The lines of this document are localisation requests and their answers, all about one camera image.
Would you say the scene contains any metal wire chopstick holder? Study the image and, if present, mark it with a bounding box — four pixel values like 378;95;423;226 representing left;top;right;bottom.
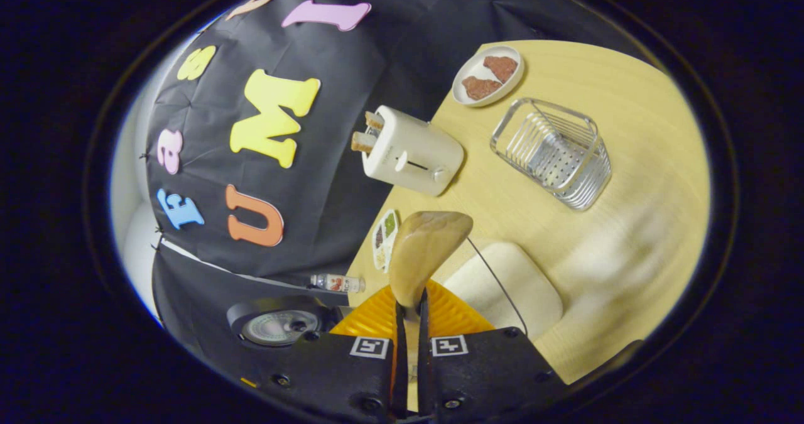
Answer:
490;97;612;212

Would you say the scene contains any brown meat piece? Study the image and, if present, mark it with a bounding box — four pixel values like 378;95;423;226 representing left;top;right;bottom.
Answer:
483;56;519;84
462;76;503;101

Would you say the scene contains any cream rice container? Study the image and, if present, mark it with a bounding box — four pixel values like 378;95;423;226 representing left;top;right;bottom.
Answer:
443;239;564;338

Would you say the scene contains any white toaster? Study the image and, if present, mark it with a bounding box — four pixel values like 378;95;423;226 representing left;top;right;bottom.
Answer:
361;105;465;197

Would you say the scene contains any clear drink bottle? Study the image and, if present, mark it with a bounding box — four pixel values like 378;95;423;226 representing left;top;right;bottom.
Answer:
308;273;366;294

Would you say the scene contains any white round plate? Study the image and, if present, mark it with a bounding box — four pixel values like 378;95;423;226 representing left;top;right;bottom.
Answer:
451;46;525;107

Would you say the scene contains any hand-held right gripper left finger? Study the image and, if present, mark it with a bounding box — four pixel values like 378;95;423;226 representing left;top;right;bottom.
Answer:
248;280;409;420

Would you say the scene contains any wooden spoon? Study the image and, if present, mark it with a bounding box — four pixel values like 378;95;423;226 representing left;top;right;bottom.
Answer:
389;210;474;412

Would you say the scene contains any dark grey rice cooker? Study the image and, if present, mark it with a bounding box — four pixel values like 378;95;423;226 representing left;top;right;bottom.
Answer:
188;294;346;378

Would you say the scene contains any white divided bean dish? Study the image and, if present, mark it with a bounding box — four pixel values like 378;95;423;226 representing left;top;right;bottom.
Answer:
372;209;401;273

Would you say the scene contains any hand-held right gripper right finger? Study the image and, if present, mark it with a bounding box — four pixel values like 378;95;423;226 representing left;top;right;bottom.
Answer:
417;280;570;421

